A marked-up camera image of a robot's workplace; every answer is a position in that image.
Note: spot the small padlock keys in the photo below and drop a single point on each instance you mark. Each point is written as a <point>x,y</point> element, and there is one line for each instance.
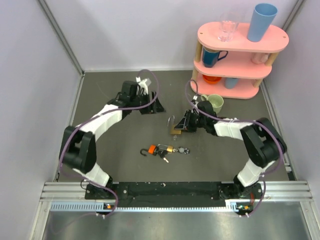
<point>163,158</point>

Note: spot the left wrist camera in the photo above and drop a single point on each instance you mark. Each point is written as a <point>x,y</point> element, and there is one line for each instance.
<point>143,85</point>

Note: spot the orange black hook lock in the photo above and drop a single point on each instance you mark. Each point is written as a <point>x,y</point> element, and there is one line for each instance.
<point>153,150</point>

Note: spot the orange bowl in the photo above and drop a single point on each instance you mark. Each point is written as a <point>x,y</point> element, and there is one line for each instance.
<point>212,80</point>

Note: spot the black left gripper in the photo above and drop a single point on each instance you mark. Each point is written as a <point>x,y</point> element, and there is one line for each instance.
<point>158,108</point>

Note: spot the aluminium frame rail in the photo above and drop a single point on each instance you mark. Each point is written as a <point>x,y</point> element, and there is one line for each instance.
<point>275,191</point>

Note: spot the dark blue mug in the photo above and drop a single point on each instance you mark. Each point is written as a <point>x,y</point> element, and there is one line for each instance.
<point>210,57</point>

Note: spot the small light blue cup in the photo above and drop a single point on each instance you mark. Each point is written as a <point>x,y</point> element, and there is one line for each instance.
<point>230,82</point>

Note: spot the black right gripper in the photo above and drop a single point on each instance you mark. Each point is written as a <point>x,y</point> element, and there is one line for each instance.
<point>181,125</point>

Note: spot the light blue tall cup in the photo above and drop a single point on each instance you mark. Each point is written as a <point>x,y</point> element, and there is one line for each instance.
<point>262,17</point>

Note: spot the large brass padlock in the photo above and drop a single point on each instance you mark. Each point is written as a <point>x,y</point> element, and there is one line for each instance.
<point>171,125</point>

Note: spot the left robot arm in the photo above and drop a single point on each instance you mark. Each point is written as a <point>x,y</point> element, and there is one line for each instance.
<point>78,149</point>

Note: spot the pink mug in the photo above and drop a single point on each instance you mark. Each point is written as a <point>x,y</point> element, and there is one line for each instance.
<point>259,57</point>

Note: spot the pink three-tier shelf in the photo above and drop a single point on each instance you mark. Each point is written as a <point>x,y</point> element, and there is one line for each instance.
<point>238,62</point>

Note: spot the small brass padlock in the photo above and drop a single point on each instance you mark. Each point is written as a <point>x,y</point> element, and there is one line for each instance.
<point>168,148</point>

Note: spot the grey slotted cable duct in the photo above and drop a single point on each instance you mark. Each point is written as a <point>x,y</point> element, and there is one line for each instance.
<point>75,206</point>

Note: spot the light green mug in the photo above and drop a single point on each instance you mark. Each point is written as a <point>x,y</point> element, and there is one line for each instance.
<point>216,101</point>

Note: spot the black white keychain charm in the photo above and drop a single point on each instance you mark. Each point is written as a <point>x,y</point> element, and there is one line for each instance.
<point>181,150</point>

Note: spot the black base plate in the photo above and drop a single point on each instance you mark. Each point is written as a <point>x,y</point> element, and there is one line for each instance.
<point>180,194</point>

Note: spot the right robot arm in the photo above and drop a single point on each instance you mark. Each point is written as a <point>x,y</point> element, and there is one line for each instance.
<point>263,143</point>

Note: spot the clear drinking glass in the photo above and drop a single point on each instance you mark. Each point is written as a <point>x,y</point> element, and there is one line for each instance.
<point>229,22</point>

